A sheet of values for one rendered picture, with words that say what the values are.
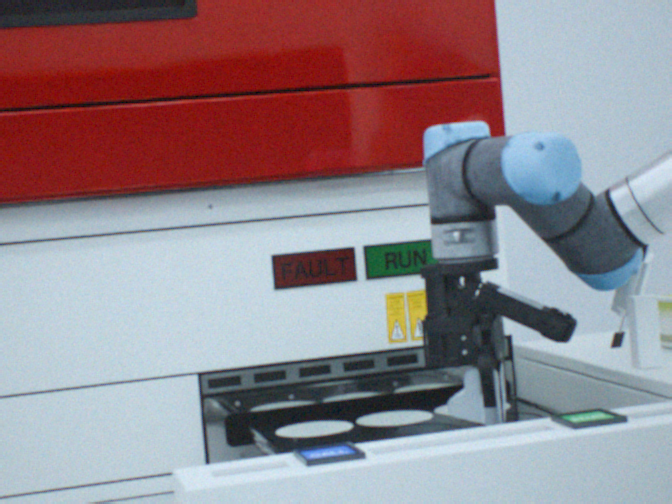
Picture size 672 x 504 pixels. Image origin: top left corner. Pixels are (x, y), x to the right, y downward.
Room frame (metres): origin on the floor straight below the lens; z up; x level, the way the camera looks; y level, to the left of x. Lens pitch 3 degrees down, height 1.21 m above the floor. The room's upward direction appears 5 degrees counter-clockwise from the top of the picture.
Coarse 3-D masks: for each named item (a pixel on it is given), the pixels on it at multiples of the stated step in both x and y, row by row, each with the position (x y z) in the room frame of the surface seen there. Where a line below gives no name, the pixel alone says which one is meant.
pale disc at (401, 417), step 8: (368, 416) 1.74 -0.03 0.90; (376, 416) 1.74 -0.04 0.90; (384, 416) 1.73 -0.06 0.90; (392, 416) 1.73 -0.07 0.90; (400, 416) 1.72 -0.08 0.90; (408, 416) 1.72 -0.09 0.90; (416, 416) 1.71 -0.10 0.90; (424, 416) 1.71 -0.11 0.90; (360, 424) 1.69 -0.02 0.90; (368, 424) 1.68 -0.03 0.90; (376, 424) 1.68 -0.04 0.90; (384, 424) 1.67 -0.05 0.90; (392, 424) 1.67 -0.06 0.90; (400, 424) 1.67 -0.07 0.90
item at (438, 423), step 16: (512, 400) 1.76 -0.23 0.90; (352, 416) 1.75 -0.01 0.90; (432, 416) 1.70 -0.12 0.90; (448, 416) 1.69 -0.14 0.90; (512, 416) 1.65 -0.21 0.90; (528, 416) 1.65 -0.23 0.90; (544, 416) 1.63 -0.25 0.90; (272, 432) 1.69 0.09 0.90; (352, 432) 1.64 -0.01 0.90; (368, 432) 1.63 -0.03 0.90; (384, 432) 1.62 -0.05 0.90; (400, 432) 1.61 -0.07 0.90; (416, 432) 1.61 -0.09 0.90; (432, 432) 1.60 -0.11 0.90; (288, 448) 1.57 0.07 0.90
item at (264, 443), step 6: (252, 426) 1.73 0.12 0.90; (246, 432) 1.72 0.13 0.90; (252, 432) 1.69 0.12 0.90; (258, 432) 1.68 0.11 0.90; (252, 438) 1.68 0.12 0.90; (258, 438) 1.65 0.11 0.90; (264, 438) 1.63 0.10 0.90; (258, 444) 1.64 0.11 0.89; (264, 444) 1.61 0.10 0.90; (270, 444) 1.59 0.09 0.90; (264, 450) 1.60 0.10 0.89; (270, 450) 1.57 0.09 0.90; (276, 450) 1.55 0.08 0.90
